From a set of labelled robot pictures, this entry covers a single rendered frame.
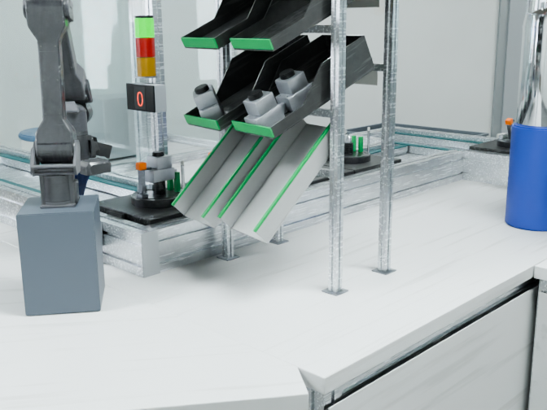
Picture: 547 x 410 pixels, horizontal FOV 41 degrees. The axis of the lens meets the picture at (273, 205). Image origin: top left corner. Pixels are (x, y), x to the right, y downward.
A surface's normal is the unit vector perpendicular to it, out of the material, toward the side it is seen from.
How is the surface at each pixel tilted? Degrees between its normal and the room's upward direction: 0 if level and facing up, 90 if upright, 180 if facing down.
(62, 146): 76
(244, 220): 45
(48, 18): 95
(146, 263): 90
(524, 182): 90
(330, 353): 0
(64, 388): 0
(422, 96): 90
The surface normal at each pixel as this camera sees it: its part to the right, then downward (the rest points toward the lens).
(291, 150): -0.58, -0.58
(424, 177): 0.72, 0.17
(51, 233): 0.16, 0.24
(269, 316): -0.01, -0.97
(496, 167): -0.69, 0.18
